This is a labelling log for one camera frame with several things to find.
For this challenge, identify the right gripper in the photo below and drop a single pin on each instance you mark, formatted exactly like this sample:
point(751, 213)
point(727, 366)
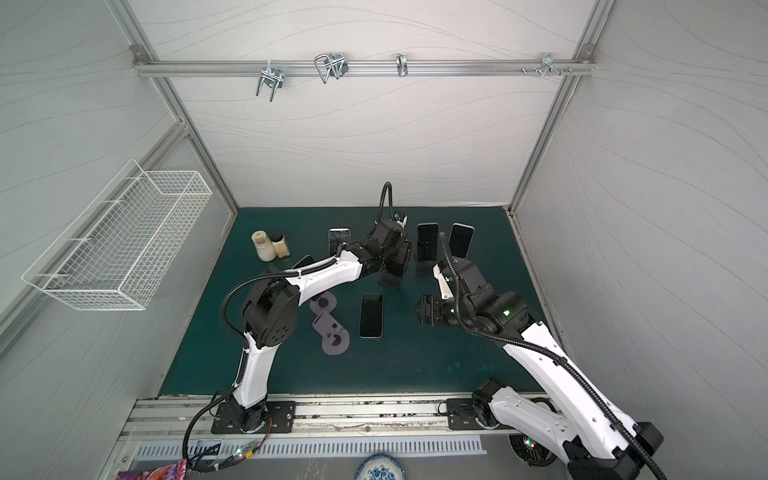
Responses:
point(435, 309)

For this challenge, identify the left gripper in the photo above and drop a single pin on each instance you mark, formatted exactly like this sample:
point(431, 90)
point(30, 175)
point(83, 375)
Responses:
point(405, 251)

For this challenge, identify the phone with light green frame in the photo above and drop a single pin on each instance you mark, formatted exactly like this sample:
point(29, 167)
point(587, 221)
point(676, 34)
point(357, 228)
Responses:
point(371, 316)

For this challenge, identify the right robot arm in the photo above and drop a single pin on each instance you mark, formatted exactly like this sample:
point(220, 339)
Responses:
point(577, 423)

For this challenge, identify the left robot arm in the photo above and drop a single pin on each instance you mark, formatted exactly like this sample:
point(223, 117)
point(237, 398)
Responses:
point(271, 308)

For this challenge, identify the black folding phone stand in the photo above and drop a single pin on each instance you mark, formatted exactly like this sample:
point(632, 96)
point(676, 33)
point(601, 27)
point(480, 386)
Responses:
point(390, 280)

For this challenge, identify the black rectangular phone stand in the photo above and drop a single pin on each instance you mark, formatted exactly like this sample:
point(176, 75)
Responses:
point(425, 268)

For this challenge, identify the phone with cracked screen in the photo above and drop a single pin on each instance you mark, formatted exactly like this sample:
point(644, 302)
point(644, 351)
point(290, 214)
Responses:
point(337, 237)

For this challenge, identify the purple round stand middle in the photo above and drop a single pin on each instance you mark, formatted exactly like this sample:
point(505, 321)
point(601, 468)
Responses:
point(323, 303)

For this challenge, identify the purple round stand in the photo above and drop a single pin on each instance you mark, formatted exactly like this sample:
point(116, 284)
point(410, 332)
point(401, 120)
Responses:
point(323, 303)
point(335, 337)

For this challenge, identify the phone on middle purple stand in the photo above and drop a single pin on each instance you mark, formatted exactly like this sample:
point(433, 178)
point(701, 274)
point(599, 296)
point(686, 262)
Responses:
point(304, 262)

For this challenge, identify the purple round stand front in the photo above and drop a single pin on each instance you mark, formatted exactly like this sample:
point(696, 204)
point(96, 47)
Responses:
point(335, 337)

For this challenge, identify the cream plastic bottle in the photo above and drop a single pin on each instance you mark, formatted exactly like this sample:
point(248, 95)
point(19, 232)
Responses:
point(263, 245)

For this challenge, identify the blue white plate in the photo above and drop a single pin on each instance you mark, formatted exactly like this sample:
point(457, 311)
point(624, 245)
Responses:
point(380, 467)

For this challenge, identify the metal top crossbar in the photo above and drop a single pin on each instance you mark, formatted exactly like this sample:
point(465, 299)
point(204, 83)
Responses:
point(336, 66)

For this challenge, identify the phone with purple frame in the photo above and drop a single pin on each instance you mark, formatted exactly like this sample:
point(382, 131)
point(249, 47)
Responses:
point(427, 242)

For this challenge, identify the phone with white frame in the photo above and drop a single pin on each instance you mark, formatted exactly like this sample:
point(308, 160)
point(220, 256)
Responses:
point(460, 239)

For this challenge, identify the white wire basket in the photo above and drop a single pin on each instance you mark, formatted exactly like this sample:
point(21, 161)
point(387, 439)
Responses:
point(114, 255)

